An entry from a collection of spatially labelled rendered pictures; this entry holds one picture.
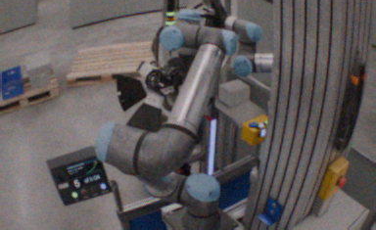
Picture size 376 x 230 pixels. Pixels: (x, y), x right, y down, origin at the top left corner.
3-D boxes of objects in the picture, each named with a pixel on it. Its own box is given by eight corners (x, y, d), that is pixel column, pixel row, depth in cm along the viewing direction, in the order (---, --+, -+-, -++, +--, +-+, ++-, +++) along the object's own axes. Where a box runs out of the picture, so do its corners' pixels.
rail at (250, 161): (257, 161, 214) (258, 150, 210) (261, 163, 211) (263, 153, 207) (117, 217, 170) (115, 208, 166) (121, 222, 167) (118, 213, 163)
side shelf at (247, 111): (232, 93, 272) (233, 89, 271) (266, 115, 247) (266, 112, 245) (204, 103, 261) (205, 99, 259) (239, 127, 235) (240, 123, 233)
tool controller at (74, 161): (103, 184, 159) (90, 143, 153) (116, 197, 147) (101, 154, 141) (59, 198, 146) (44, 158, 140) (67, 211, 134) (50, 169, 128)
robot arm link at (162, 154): (176, 177, 84) (235, 22, 107) (133, 164, 87) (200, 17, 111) (186, 194, 93) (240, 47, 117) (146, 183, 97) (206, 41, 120)
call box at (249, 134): (261, 129, 208) (263, 113, 203) (272, 138, 201) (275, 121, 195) (240, 140, 200) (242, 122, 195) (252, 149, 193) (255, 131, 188)
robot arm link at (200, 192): (211, 219, 127) (213, 196, 120) (176, 210, 131) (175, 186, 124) (222, 200, 136) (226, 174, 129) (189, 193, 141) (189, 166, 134)
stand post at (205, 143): (202, 203, 291) (207, 67, 233) (208, 208, 284) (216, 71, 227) (197, 205, 288) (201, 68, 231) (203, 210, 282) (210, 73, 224)
